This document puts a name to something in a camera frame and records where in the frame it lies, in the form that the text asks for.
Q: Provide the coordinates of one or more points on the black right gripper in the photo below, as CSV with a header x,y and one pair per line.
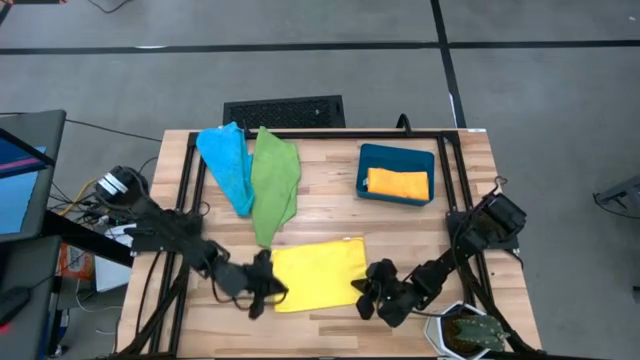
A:
x,y
400,300

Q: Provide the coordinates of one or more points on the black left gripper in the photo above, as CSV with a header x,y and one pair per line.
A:
x,y
237,280

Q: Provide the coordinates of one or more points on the yellow microfiber towel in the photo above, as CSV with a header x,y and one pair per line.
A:
x,y
320,275

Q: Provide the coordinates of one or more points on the orange microfiber towel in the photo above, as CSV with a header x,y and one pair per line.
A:
x,y
397,184

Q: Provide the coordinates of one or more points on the green microfiber towel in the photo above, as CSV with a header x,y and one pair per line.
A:
x,y
275,175

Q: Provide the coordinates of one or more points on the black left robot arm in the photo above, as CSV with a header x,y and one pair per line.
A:
x,y
170,232

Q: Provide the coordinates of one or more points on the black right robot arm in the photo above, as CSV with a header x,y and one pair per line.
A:
x,y
490,225

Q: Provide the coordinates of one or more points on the blue microfiber towel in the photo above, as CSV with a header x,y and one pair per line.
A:
x,y
225,160

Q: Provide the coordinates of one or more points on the white hexagonal plant pot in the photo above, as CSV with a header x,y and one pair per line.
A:
x,y
432,325

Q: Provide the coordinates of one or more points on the green cactus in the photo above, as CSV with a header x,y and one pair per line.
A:
x,y
480,332

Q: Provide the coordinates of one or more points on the teal plastic bin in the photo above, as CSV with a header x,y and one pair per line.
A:
x,y
395,156

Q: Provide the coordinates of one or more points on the white box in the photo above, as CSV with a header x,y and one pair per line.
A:
x,y
112,275

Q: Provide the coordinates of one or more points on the black floor vent grille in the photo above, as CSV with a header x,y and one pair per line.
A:
x,y
285,112

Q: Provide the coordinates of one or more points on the orange cardboard box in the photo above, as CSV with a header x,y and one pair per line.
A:
x,y
75,262

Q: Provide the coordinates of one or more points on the grey desk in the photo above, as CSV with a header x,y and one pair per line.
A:
x,y
35,270

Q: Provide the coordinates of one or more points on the grey monitor with blue screen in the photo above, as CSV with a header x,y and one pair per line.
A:
x,y
45,150

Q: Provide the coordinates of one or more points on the black aluminium table frame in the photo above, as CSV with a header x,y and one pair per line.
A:
x,y
325,134

